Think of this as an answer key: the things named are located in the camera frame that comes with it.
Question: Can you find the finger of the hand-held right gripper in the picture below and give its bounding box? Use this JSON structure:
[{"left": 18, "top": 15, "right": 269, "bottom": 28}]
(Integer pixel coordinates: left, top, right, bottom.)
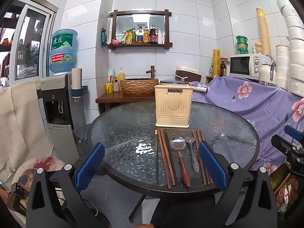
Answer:
[
  {"left": 284, "top": 125, "right": 304, "bottom": 145},
  {"left": 271, "top": 135, "right": 300, "bottom": 157}
]

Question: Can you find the dark soy sauce bottle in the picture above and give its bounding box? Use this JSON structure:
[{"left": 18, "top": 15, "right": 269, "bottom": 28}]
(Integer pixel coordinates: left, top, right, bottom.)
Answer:
[{"left": 149, "top": 24, "right": 158, "bottom": 44}]

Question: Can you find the woven pattern sink basin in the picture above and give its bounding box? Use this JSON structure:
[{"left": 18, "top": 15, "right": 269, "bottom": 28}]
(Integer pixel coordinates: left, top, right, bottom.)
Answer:
[{"left": 120, "top": 78, "right": 159, "bottom": 95}]

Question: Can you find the brown white rice cooker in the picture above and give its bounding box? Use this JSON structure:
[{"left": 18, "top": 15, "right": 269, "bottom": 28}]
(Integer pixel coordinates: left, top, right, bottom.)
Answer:
[{"left": 175, "top": 66, "right": 202, "bottom": 83}]

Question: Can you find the clear plastic spoon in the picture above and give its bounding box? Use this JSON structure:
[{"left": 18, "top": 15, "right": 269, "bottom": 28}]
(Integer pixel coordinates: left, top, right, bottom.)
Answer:
[{"left": 217, "top": 132, "right": 235, "bottom": 162}]

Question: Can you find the white microwave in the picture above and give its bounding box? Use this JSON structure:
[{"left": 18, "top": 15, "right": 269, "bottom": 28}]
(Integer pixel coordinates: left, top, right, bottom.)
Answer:
[{"left": 229, "top": 53, "right": 269, "bottom": 80}]

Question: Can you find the blue water jug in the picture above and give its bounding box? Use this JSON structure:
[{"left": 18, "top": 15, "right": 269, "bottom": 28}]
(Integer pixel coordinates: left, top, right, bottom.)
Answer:
[{"left": 49, "top": 29, "right": 78, "bottom": 74}]

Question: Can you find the white paper cup tube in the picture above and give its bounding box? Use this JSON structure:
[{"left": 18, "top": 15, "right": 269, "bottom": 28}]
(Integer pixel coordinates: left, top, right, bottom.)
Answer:
[{"left": 71, "top": 68, "right": 82, "bottom": 93}]

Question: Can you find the yellow food packet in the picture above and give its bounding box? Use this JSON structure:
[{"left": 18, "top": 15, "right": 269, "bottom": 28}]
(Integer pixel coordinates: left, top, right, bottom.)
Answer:
[{"left": 120, "top": 30, "right": 133, "bottom": 45}]

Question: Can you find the grey water dispenser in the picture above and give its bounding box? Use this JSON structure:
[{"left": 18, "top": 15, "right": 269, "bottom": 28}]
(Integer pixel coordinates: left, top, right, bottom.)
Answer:
[{"left": 38, "top": 74, "right": 87, "bottom": 157}]

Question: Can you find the printed round cushion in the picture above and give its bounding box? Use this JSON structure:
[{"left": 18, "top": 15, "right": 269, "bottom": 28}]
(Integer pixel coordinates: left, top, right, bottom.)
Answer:
[{"left": 14, "top": 156, "right": 67, "bottom": 189}]

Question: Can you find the bronze faucet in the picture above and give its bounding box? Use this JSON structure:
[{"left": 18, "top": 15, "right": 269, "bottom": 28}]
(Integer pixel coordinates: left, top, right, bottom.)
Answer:
[{"left": 145, "top": 65, "right": 157, "bottom": 79}]

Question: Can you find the round glass table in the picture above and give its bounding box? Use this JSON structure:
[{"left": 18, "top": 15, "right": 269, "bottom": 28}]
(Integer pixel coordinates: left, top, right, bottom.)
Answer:
[{"left": 90, "top": 100, "right": 260, "bottom": 224}]

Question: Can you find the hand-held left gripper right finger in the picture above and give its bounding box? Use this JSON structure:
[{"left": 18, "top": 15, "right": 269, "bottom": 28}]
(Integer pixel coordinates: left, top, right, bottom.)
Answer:
[{"left": 192, "top": 141, "right": 278, "bottom": 228}]

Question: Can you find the white pan with lid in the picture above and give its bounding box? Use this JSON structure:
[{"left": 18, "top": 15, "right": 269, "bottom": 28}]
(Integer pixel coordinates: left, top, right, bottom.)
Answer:
[{"left": 160, "top": 78, "right": 190, "bottom": 86}]

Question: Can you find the aluminium sliding window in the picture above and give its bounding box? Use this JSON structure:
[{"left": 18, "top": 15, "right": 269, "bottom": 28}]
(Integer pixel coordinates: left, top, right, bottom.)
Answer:
[{"left": 11, "top": 0, "right": 57, "bottom": 82}]

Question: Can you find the printed plastic bag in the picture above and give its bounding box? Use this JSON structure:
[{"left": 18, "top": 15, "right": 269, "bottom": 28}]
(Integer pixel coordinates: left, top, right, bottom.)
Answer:
[{"left": 269, "top": 164, "right": 296, "bottom": 215}]

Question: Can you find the green hanging packet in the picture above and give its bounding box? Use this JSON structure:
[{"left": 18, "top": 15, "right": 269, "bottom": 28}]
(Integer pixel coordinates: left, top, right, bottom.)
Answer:
[{"left": 101, "top": 27, "right": 108, "bottom": 47}]

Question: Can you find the stack of white paper rolls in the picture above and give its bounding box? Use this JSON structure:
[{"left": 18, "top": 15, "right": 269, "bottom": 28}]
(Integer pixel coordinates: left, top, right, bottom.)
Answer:
[{"left": 275, "top": 0, "right": 304, "bottom": 98}]

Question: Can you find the tall stack of paper cups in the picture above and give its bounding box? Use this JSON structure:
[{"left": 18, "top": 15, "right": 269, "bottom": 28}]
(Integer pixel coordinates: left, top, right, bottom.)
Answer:
[{"left": 256, "top": 7, "right": 271, "bottom": 55}]

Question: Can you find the wooden framed mirror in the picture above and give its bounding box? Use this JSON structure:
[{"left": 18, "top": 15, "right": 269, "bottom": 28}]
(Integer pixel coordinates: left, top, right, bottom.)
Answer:
[{"left": 110, "top": 9, "right": 173, "bottom": 50}]

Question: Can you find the purple floral cloth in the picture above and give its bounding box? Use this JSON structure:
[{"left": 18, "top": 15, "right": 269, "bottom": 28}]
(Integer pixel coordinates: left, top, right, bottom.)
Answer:
[{"left": 189, "top": 76, "right": 304, "bottom": 186}]

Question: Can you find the wooden counter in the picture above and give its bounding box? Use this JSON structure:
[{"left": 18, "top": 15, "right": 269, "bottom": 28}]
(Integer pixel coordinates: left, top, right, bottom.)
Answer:
[{"left": 95, "top": 92, "right": 156, "bottom": 114}]

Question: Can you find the white pitcher chrome handle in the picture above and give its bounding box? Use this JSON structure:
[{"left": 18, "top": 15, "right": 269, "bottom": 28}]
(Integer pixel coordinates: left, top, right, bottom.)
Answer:
[{"left": 259, "top": 55, "right": 277, "bottom": 86}]

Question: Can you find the yellow wrap roll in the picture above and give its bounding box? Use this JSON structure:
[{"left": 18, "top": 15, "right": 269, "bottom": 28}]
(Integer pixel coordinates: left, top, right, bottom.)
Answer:
[{"left": 212, "top": 49, "right": 221, "bottom": 76}]

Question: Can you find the cream perforated utensil holder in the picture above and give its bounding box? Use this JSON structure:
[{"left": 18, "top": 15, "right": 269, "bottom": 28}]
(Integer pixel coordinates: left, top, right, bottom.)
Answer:
[{"left": 154, "top": 84, "right": 193, "bottom": 127}]

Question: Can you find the beige cloth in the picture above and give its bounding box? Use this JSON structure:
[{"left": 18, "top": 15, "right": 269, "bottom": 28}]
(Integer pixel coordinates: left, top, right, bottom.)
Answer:
[{"left": 0, "top": 79, "right": 57, "bottom": 188}]

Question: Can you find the wooden handled large spoon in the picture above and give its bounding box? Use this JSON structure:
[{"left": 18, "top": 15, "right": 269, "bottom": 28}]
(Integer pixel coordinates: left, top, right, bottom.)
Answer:
[{"left": 169, "top": 136, "right": 192, "bottom": 188}]

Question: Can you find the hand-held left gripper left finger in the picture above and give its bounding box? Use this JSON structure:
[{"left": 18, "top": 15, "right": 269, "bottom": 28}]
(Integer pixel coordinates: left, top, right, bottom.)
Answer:
[{"left": 26, "top": 142, "right": 112, "bottom": 228}]

